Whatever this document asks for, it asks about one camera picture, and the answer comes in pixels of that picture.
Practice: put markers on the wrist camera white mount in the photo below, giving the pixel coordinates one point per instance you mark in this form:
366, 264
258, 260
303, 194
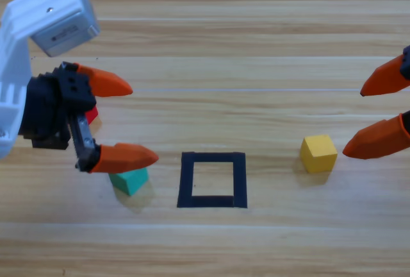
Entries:
48, 17

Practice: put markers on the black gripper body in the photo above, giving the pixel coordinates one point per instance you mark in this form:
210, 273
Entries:
45, 113

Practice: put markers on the red wooden block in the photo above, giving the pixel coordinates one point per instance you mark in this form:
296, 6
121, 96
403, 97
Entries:
92, 116

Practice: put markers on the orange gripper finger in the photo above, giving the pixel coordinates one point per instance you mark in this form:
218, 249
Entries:
384, 79
125, 158
378, 140
105, 83

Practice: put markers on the black tape square outline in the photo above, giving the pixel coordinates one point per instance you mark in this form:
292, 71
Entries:
185, 181

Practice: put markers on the green wooden block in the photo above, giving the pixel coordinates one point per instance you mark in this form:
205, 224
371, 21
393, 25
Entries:
129, 182

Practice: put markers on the yellow wooden block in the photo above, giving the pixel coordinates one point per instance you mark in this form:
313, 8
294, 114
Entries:
320, 155

